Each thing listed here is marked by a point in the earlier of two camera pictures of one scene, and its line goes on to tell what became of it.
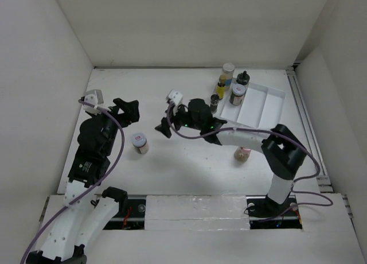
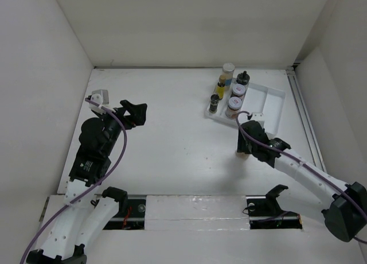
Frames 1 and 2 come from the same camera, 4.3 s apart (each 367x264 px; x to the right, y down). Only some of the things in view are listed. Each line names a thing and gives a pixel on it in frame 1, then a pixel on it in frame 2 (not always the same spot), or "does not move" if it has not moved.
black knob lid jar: x=243 y=78 does not move
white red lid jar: x=237 y=94 does not move
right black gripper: x=175 y=116 to x=242 y=146
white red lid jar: x=140 y=143 to x=234 y=107
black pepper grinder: x=214 y=102 does not move
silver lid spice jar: x=227 y=71 does not move
